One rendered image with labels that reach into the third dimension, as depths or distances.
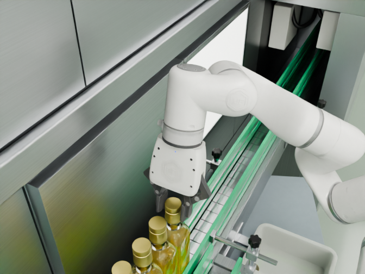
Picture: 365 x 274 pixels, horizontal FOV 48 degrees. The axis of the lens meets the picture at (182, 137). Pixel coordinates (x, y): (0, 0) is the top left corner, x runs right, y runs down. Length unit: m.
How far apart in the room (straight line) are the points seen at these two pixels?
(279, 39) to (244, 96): 1.09
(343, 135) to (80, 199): 0.49
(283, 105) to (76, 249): 0.48
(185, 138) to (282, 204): 0.75
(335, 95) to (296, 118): 0.90
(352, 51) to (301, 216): 0.61
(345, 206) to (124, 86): 0.49
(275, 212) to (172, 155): 0.70
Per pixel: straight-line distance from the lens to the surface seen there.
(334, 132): 0.79
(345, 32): 1.55
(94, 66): 0.73
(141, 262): 0.77
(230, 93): 0.67
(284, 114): 0.78
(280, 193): 1.44
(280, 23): 1.73
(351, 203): 0.86
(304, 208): 1.42
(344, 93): 1.65
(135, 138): 0.85
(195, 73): 0.68
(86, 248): 0.85
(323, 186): 0.89
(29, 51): 0.61
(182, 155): 0.73
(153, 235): 0.79
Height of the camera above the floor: 1.77
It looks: 39 degrees down
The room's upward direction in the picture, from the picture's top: straight up
